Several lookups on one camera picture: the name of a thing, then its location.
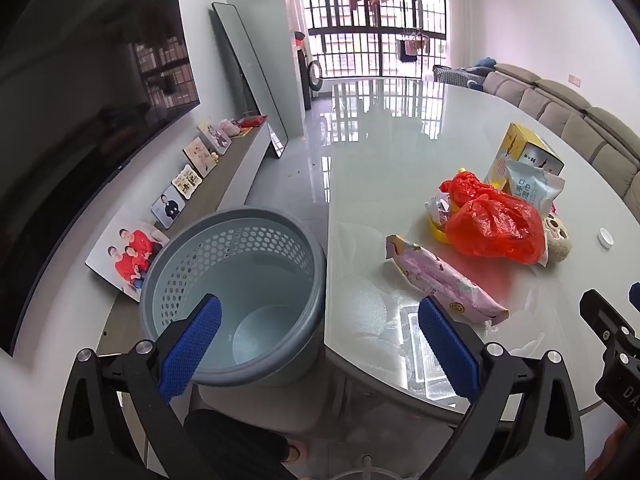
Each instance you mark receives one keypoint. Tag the washing machine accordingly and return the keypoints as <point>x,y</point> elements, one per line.
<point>311,80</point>

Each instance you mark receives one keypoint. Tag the grey wooden television cabinet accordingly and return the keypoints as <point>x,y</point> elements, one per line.
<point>230,170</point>

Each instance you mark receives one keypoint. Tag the large family photo print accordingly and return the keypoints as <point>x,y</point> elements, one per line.
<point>120,255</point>

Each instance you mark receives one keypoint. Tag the pink snack wrapper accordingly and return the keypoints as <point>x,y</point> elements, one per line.
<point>440,275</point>

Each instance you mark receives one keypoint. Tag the yellow plastic lid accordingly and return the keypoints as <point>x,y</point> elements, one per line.
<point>437,232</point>

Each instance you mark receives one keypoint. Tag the beige round loofah piece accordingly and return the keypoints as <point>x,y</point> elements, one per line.
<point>557,242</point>

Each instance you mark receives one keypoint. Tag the red packet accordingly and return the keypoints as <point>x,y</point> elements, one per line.
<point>251,121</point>

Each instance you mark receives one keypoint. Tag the black television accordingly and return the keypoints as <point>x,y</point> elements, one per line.
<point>90,110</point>

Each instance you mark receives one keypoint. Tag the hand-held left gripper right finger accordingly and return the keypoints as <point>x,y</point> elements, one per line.
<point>447,355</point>

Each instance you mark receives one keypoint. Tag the light blue white pouch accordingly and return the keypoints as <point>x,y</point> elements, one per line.
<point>532,187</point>

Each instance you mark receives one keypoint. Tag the pink plush toy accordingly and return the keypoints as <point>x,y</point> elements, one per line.
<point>231,126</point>

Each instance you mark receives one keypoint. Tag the blue cushion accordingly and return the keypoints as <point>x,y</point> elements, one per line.
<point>485,62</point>

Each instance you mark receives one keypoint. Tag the baby photo frame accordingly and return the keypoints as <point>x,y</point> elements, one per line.
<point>216,137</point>

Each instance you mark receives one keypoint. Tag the dark suit portrait photo frame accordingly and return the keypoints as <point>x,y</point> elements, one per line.
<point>169,207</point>

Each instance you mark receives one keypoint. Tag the grey sofa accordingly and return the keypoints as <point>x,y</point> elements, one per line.
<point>575,110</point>

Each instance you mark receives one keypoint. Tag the black framed standing mirror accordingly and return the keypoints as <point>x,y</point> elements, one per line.
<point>250,75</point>

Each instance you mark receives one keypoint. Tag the small clothes drying hanger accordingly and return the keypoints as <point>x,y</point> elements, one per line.
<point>412,47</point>

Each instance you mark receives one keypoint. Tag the child photo frame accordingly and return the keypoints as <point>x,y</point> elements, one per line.
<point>197,157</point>

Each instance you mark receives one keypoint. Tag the yellow scalloped photo frame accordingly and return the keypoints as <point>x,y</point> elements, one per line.
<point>186,181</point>

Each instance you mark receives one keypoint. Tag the black window grille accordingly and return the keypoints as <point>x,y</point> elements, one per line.
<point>370,40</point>

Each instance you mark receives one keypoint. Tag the white bottle cap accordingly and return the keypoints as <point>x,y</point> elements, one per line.
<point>606,238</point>

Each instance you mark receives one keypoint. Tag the grey perforated waste basket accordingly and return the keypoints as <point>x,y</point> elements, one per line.
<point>280,340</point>

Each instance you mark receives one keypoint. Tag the yellow cardboard box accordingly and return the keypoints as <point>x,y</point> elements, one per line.
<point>520,147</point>

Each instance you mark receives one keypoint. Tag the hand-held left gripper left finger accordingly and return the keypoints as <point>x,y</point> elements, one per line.
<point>192,347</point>

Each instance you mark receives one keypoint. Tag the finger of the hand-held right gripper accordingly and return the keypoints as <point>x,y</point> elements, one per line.
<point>635,296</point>
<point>620,355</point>

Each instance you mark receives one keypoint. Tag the checked blanket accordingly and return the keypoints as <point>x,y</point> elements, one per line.
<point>455,77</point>

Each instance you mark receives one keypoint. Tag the red plastic bag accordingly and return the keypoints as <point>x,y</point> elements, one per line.
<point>492,225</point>

